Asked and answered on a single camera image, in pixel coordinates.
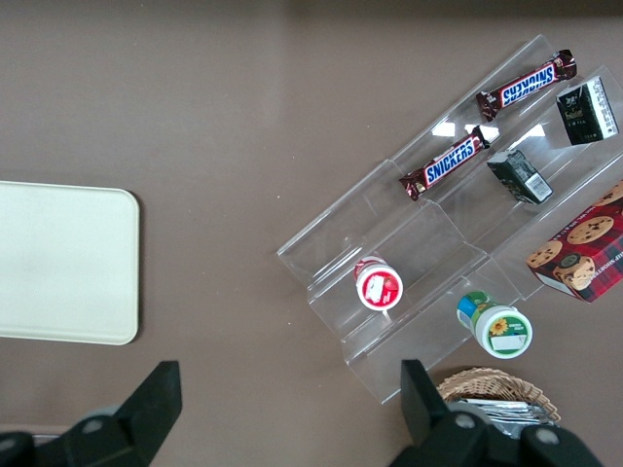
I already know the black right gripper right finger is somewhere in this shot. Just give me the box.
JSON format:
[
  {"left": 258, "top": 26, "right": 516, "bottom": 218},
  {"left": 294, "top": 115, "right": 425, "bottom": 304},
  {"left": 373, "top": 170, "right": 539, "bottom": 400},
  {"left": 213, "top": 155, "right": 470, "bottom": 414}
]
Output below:
[{"left": 387, "top": 358, "right": 601, "bottom": 467}]

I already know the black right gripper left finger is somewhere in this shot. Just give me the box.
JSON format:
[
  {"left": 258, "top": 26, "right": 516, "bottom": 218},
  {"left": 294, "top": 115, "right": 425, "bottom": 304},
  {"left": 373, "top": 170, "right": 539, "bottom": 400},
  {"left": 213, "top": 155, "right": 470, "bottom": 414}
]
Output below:
[{"left": 0, "top": 359, "right": 184, "bottom": 467}]

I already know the wicker basket holding foil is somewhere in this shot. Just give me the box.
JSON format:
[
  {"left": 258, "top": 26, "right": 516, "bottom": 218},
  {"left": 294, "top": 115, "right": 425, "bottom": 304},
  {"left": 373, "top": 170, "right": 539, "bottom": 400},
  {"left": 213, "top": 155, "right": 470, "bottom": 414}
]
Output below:
[{"left": 435, "top": 367, "right": 564, "bottom": 429}]

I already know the aluminium foil tray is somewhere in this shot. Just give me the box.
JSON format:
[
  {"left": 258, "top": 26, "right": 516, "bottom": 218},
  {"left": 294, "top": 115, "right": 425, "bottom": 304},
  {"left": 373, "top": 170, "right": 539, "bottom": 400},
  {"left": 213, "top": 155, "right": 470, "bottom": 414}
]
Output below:
[{"left": 447, "top": 397, "right": 556, "bottom": 439}]

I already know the cream plastic tray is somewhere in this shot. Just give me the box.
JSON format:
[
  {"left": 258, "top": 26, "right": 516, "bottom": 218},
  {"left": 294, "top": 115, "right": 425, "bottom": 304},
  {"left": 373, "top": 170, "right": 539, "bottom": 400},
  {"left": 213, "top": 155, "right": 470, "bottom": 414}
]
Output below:
[{"left": 0, "top": 180, "right": 141, "bottom": 346}]

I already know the green lid yogurt cup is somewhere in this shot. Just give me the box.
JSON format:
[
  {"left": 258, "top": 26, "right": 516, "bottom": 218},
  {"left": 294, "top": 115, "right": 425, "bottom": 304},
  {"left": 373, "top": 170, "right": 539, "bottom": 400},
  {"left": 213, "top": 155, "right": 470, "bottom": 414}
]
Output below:
[{"left": 456, "top": 290, "right": 533, "bottom": 360}]

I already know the red lid yogurt cup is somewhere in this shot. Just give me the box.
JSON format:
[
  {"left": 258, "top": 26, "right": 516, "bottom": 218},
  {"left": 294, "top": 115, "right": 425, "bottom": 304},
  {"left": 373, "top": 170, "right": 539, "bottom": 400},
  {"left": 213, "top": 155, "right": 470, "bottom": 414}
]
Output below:
[{"left": 353, "top": 256, "right": 404, "bottom": 311}]

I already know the clear acrylic stepped shelf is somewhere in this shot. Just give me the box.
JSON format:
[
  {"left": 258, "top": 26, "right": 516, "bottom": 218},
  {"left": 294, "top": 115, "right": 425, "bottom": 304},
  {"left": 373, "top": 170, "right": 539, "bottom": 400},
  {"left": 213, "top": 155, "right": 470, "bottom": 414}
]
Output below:
[{"left": 275, "top": 33, "right": 623, "bottom": 406}]

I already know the red tartan cookie box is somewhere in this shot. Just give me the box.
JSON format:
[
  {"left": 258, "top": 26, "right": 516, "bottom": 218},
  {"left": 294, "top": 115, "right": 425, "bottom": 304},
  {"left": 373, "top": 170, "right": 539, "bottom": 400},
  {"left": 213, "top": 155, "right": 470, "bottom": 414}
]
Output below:
[{"left": 526, "top": 179, "right": 623, "bottom": 305}]

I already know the small dark green carton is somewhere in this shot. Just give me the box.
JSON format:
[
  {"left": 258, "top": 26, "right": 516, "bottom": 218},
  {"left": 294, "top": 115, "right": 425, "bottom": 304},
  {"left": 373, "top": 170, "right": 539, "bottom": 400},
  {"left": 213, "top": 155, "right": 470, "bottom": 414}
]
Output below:
[
  {"left": 555, "top": 77, "right": 620, "bottom": 147},
  {"left": 486, "top": 148, "right": 555, "bottom": 205}
]

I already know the Snickers chocolate bar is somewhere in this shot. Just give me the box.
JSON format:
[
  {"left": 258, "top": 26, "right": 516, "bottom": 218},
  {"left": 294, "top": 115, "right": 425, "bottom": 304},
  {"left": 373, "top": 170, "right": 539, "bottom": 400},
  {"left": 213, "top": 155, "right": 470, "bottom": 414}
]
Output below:
[
  {"left": 475, "top": 48, "right": 578, "bottom": 123},
  {"left": 398, "top": 125, "right": 500, "bottom": 201}
]

